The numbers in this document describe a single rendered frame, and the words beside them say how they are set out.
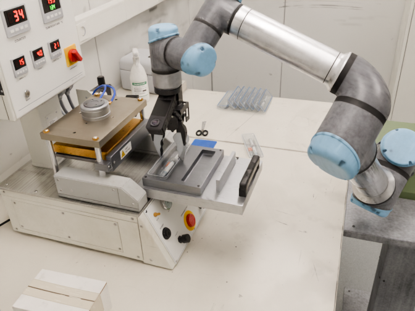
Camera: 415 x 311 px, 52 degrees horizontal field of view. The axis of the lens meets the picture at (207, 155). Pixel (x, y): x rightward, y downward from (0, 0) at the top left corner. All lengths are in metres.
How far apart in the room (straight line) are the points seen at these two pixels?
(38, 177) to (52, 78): 0.30
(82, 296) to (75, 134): 0.40
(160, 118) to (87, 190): 0.28
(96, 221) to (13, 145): 0.61
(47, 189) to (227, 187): 0.51
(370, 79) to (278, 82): 2.70
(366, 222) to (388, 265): 0.35
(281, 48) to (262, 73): 2.66
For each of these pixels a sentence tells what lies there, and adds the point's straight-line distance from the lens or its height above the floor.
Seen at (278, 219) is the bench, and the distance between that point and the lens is 1.38.
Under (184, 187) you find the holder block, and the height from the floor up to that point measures 0.99.
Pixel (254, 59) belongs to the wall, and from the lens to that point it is 3.62.
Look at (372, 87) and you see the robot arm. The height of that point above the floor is 1.28.
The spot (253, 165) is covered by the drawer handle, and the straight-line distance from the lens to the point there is 1.15.
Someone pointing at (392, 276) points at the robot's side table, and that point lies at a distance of 1.78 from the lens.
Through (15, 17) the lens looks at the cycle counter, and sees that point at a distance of 1.18.
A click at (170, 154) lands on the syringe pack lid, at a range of 1.22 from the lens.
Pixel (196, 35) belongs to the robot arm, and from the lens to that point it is 1.00.
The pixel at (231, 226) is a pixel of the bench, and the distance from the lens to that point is 1.35.
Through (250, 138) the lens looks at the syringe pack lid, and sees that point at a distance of 1.77.
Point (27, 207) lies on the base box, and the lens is 1.36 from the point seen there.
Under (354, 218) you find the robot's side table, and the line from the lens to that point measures 1.43.
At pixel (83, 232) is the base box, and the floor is 0.82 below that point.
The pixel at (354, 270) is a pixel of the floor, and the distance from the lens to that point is 2.34.
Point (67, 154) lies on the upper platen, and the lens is 1.25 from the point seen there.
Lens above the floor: 1.63
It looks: 31 degrees down
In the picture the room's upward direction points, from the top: 2 degrees counter-clockwise
